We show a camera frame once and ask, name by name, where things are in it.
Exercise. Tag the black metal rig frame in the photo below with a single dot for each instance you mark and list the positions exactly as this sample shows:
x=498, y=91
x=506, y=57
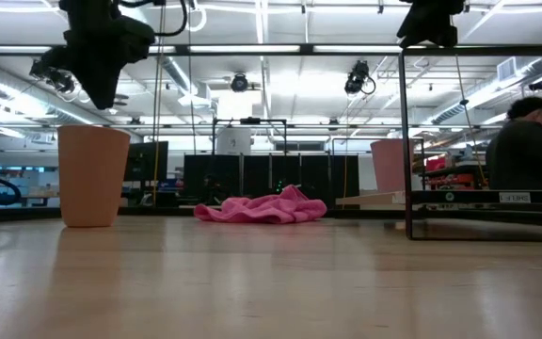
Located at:
x=323, y=48

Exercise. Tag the white cylindrical container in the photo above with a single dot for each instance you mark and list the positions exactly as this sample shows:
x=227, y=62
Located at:
x=233, y=141

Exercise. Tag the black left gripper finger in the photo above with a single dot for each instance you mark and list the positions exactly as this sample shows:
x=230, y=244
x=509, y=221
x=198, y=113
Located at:
x=100, y=85

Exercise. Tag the pink crumpled cloth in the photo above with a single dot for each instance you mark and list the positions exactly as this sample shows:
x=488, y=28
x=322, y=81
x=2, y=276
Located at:
x=266, y=209

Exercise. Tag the black hanging ceiling camera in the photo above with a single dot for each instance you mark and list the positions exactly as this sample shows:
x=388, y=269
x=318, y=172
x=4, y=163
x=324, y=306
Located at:
x=358, y=77

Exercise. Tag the orange plastic cup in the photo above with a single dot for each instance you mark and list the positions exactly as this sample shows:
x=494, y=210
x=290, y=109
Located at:
x=91, y=179

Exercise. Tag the black monitor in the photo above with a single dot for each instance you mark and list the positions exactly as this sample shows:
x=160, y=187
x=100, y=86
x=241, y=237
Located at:
x=146, y=161

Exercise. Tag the red tool chest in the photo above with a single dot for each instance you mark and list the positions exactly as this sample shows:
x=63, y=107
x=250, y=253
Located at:
x=454, y=176

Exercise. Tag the black partition panels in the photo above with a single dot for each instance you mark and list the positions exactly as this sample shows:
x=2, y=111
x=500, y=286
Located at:
x=271, y=176

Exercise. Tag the wooden shelf with black frame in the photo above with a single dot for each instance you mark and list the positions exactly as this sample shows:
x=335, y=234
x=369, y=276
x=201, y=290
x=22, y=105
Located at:
x=478, y=209

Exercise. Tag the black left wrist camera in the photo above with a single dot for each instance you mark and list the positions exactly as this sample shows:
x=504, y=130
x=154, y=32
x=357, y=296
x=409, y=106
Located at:
x=57, y=73

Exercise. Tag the person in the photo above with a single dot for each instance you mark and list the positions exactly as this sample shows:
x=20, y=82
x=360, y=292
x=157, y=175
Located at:
x=525, y=150

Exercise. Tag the pink plastic cup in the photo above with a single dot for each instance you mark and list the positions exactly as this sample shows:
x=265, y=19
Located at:
x=386, y=165

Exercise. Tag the round black ceiling fixture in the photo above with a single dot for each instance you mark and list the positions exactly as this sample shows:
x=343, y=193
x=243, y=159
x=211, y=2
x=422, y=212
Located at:
x=239, y=83

